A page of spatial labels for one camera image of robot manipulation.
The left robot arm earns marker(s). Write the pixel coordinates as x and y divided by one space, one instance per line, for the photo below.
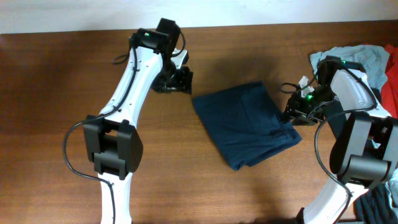
112 141

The navy blue shorts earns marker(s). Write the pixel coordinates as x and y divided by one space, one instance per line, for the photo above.
245 124

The black garment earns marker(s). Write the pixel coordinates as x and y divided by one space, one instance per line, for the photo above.
378 205

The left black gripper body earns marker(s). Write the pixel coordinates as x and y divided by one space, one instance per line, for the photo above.
173 79

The light grey t-shirt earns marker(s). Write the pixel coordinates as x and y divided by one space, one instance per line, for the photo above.
373 58

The red garment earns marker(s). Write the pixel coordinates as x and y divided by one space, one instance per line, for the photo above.
389 90

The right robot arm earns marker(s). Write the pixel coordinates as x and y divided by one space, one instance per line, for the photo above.
364 154

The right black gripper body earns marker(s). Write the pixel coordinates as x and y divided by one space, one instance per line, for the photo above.
303 107

